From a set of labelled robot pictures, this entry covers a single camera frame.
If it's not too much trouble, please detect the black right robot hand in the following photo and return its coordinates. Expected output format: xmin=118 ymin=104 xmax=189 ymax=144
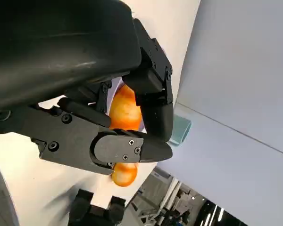
xmin=69 ymin=188 xmax=127 ymax=226

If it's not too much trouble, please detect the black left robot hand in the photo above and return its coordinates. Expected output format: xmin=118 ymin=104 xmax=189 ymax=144
xmin=0 ymin=0 xmax=175 ymax=176

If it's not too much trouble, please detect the orange toy bread roll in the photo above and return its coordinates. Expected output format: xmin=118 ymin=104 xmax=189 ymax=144
xmin=111 ymin=161 xmax=139 ymax=188
xmin=108 ymin=84 xmax=143 ymax=131

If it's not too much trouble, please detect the lilac plate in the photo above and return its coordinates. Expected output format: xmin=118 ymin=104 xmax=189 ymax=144
xmin=109 ymin=77 xmax=149 ymax=134

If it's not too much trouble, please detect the grey workshop machine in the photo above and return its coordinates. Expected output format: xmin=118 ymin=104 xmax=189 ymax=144
xmin=132 ymin=167 xmax=248 ymax=226

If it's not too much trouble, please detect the pale green translucent box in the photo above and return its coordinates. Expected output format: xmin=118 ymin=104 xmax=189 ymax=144
xmin=166 ymin=114 xmax=192 ymax=146

